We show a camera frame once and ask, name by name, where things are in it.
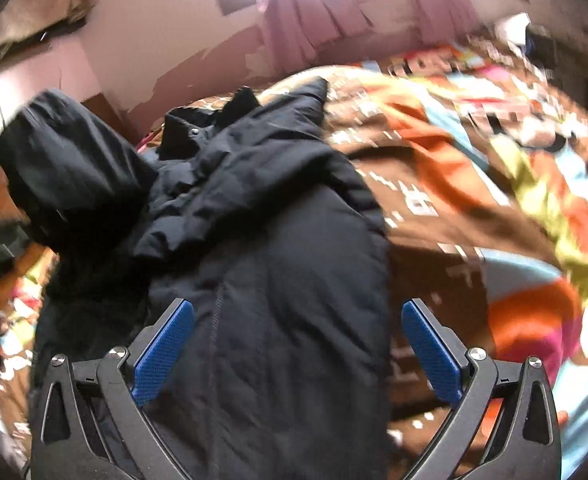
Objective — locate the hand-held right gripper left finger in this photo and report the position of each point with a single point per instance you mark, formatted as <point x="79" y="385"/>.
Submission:
<point x="166" y="340"/>

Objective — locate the brown cloth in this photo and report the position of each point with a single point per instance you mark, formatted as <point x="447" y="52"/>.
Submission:
<point x="39" y="7"/>

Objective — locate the dark wall shelf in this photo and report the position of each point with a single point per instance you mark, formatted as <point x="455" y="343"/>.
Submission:
<point x="56" y="27"/>

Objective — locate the wooden headboard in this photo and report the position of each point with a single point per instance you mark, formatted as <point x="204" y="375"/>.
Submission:
<point x="106" y="110"/>

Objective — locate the black padded jacket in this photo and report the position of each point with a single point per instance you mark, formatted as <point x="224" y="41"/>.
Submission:
<point x="274" y="240"/>

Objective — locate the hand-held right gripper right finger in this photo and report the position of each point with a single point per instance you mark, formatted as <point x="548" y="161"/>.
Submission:
<point x="428" y="342"/>

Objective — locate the white object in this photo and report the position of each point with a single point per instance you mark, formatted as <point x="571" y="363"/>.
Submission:
<point x="513" y="27"/>

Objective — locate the colourful printed blanket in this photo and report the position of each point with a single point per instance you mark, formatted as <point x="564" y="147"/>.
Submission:
<point x="473" y="185"/>

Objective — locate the pink curtain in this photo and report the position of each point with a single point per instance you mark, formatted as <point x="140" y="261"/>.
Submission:
<point x="438" y="5"/>
<point x="304" y="15"/>

